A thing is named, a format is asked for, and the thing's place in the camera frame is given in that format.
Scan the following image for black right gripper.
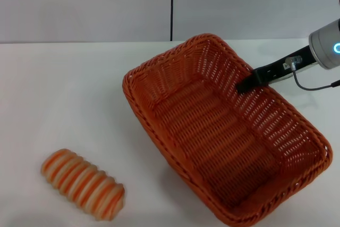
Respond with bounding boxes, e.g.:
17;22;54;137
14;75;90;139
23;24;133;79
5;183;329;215
236;45;318;94

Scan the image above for orange woven rectangular basket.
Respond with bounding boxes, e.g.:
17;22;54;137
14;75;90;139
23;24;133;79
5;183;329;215
122;33;334;225

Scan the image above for orange white striped toy bread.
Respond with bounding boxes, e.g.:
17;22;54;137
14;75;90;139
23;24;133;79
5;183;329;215
40;148;125;222

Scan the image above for grey cable with metal plug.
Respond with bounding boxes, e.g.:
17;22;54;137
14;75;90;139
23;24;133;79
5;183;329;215
283;55;340;90

